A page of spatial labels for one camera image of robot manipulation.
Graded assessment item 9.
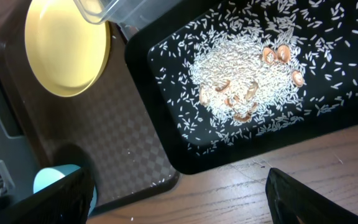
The light blue bowl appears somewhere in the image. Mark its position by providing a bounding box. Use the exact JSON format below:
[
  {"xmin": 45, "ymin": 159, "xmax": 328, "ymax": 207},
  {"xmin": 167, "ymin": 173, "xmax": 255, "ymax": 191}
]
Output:
[{"xmin": 33, "ymin": 164, "xmax": 98, "ymax": 216}]

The yellow round plate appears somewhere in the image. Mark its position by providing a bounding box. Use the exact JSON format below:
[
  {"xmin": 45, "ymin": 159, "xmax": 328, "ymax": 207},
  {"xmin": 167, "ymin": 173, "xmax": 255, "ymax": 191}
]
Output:
[{"xmin": 24, "ymin": 0, "xmax": 111, "ymax": 97}]

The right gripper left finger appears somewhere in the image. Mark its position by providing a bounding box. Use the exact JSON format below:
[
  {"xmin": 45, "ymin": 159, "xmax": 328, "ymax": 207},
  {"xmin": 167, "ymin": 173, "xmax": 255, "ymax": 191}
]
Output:
[{"xmin": 0, "ymin": 168, "xmax": 94, "ymax": 224}]

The pile of rice grains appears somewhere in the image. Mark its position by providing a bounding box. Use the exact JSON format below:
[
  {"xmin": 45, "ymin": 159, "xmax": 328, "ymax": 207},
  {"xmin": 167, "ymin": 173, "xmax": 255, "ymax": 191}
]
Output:
[{"xmin": 152, "ymin": 0, "xmax": 358, "ymax": 146}]

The pistachio shell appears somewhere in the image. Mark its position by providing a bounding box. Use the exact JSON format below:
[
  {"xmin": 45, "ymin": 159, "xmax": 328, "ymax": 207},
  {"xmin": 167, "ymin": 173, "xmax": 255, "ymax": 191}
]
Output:
[
  {"xmin": 262, "ymin": 47, "xmax": 277, "ymax": 65},
  {"xmin": 277, "ymin": 45, "xmax": 291, "ymax": 63},
  {"xmin": 291, "ymin": 70, "xmax": 304, "ymax": 88}
]

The black waste tray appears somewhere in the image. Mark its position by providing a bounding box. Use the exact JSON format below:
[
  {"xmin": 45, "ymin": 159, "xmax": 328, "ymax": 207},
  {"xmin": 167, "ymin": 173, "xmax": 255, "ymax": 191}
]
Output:
[{"xmin": 124, "ymin": 0, "xmax": 358, "ymax": 174}]

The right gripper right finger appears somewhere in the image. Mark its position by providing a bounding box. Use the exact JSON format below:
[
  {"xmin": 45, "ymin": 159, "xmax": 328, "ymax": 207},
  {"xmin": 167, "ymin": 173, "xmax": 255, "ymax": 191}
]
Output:
[{"xmin": 265, "ymin": 168, "xmax": 358, "ymax": 224}]

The clear plastic bin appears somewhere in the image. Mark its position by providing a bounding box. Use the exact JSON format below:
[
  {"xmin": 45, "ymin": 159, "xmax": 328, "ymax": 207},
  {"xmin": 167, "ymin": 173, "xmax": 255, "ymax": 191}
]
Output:
[{"xmin": 74, "ymin": 0, "xmax": 181, "ymax": 30}]

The dark brown serving tray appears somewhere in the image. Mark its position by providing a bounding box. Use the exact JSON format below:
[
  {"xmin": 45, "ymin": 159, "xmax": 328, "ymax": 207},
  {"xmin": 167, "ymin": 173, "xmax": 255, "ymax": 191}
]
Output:
[{"xmin": 0, "ymin": 22, "xmax": 180, "ymax": 215}]

